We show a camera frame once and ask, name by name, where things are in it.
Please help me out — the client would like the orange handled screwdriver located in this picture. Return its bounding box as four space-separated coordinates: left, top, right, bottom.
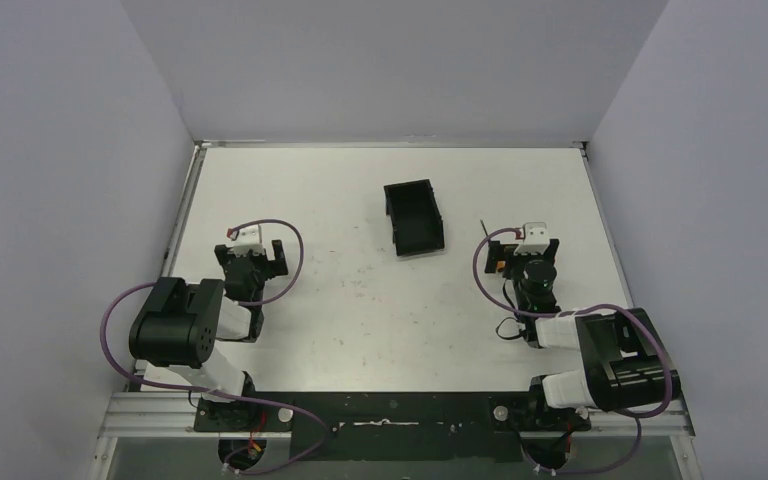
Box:
484 239 506 274

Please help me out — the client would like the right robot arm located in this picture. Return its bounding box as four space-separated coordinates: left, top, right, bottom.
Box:
472 237 681 429

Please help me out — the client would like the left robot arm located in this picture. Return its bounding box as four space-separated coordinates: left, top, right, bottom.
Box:
129 240 289 431

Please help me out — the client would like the black plastic bin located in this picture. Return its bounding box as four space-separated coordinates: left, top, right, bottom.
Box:
383 179 445 257

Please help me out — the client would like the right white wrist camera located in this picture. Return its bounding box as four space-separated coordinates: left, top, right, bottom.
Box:
514 222 551 256

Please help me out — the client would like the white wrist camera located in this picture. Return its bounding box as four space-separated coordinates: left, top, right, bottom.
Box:
227 224 265 257
514 222 551 256

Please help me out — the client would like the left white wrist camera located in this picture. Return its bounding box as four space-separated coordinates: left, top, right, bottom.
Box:
227 224 265 257

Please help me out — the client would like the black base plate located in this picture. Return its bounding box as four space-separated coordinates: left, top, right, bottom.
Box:
193 391 591 463

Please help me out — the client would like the aluminium frame rail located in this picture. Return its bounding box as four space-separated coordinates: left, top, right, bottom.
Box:
98 392 695 439

